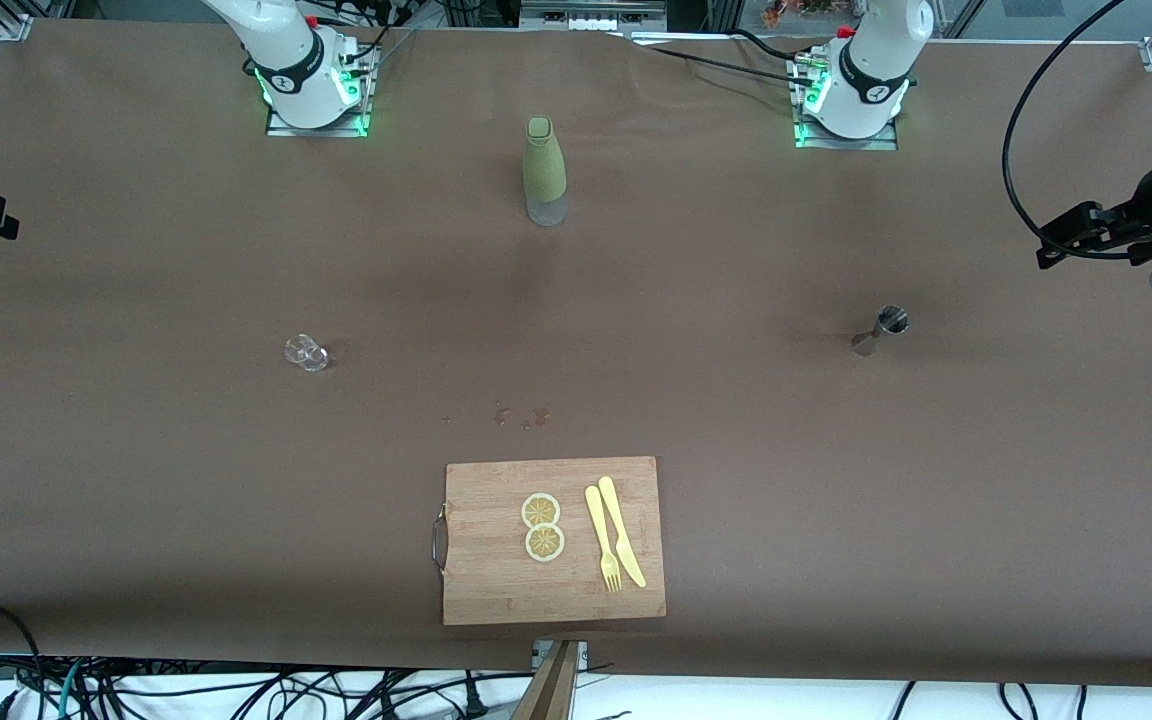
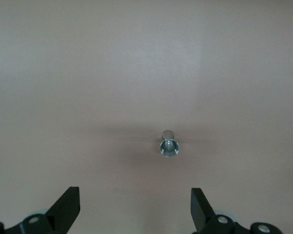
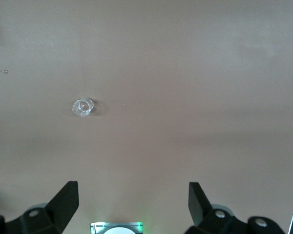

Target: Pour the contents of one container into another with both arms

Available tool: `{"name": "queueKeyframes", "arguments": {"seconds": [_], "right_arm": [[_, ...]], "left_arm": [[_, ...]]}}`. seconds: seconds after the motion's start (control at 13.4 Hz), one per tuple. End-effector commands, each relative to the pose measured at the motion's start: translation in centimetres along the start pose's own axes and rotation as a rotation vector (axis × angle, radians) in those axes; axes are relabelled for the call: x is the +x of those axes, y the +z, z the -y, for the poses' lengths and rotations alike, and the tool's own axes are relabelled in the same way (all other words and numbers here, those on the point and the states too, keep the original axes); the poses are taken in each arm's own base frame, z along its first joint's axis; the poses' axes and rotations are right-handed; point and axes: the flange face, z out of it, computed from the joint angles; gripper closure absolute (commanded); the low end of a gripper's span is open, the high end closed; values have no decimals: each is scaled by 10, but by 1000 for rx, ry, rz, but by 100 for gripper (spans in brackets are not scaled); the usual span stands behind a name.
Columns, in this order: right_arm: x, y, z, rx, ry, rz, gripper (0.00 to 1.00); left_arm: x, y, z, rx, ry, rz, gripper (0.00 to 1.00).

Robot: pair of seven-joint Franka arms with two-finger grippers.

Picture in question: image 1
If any wooden beam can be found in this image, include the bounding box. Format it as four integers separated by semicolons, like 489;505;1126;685
514;640;582;720

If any yellow plastic fork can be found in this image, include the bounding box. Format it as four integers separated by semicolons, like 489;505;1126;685
584;485;623;593

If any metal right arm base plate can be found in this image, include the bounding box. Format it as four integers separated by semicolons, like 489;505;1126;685
266;45;374;139

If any grey power strip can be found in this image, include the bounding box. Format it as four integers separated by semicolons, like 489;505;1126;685
521;0;667;31

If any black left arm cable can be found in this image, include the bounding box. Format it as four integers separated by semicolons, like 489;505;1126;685
1002;0;1152;261

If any green sleeved glass bottle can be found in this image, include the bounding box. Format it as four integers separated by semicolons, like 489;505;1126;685
522;116;569;227

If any brown paper table cover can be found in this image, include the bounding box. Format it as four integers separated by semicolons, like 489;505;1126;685
0;18;1152;689

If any black base power cable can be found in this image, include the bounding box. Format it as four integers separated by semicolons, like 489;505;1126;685
626;28;827;91

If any small clear glass shaker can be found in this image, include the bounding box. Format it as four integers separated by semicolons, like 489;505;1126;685
284;334;330;373

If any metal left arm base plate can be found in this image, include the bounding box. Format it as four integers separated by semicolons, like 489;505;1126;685
791;55;900;152

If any wooden cutting board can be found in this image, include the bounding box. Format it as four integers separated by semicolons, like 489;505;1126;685
433;456;667;627

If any yellow plastic knife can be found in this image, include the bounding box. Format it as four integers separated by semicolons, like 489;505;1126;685
597;476;648;589

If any steel jigger measuring cup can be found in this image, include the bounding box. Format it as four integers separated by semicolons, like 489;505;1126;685
851;305;909;357

